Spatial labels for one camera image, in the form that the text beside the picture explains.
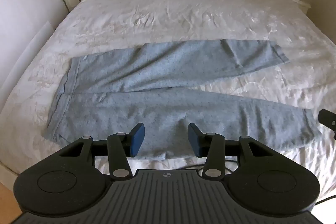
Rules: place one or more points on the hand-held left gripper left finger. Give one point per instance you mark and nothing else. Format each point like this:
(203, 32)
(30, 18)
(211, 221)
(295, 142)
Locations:
(137, 140)

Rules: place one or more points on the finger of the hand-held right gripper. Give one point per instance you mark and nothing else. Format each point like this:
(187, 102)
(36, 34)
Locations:
(326, 119)

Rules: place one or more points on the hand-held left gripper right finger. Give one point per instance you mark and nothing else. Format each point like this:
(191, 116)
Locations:
(195, 140)

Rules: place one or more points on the grey pants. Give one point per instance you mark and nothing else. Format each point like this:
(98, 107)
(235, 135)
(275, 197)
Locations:
(168, 82)

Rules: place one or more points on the bed with white bedspread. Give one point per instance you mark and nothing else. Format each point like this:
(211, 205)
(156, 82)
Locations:
(170, 8)

